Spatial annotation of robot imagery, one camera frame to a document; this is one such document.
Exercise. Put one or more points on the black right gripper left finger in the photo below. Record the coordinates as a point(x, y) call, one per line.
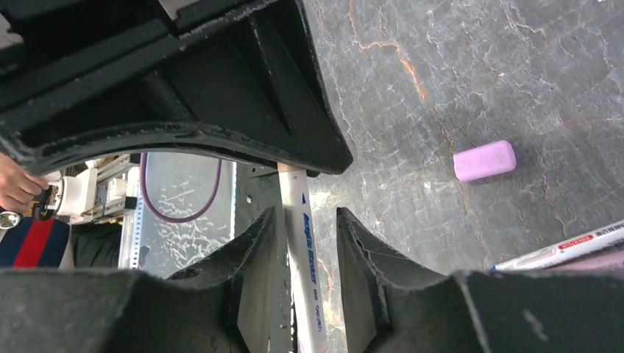
point(219, 304)

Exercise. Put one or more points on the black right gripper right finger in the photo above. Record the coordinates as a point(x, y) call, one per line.
point(392, 304)

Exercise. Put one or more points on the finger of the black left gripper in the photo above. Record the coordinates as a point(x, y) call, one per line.
point(234, 79)

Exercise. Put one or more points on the white acrylic marker peach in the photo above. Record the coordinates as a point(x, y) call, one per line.
point(302, 255)

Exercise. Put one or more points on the operator hand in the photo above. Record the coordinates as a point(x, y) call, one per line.
point(18, 188)

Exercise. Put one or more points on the pink highlighter clear cap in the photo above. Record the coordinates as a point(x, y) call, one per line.
point(606, 262)

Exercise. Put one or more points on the blue white marker clear cap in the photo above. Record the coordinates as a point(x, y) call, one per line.
point(566, 250)

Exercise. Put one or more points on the grey slotted cable duct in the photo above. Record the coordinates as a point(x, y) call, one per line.
point(130, 244)

